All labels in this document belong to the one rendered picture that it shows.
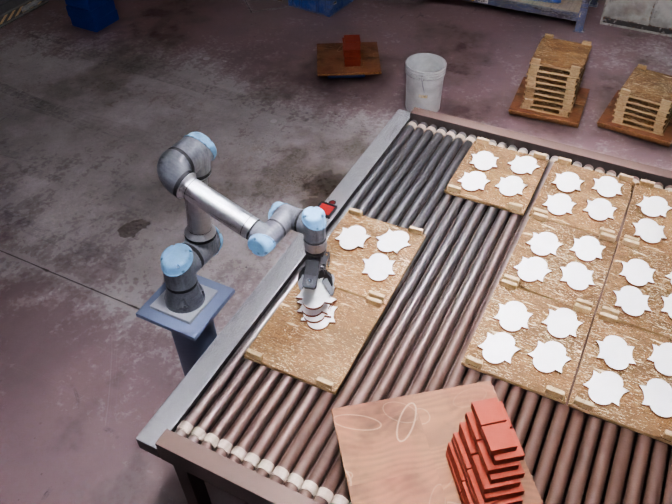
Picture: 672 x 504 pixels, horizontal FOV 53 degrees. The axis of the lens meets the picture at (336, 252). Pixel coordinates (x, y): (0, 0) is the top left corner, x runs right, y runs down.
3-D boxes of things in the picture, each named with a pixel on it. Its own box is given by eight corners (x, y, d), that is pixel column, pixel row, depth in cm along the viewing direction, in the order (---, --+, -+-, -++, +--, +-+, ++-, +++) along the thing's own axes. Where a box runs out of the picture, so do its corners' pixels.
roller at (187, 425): (173, 439, 214) (170, 431, 210) (409, 126, 337) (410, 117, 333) (185, 446, 212) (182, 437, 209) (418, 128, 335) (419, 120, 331)
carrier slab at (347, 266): (301, 277, 257) (301, 274, 256) (347, 213, 283) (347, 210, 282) (386, 306, 246) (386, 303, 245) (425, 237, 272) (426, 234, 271)
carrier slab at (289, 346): (243, 357, 231) (243, 355, 230) (300, 279, 257) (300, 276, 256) (335, 395, 219) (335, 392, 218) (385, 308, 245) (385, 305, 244)
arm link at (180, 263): (158, 284, 248) (151, 257, 239) (181, 263, 256) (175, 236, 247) (183, 296, 243) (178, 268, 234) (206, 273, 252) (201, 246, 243)
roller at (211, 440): (198, 452, 210) (196, 444, 207) (428, 130, 333) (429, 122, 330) (211, 459, 209) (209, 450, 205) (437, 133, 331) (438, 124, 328)
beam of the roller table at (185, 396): (139, 448, 214) (134, 438, 210) (398, 118, 345) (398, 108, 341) (160, 459, 211) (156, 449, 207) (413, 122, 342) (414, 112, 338)
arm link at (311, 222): (307, 201, 216) (330, 209, 213) (308, 226, 224) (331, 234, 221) (294, 215, 211) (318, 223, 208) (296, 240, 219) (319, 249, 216)
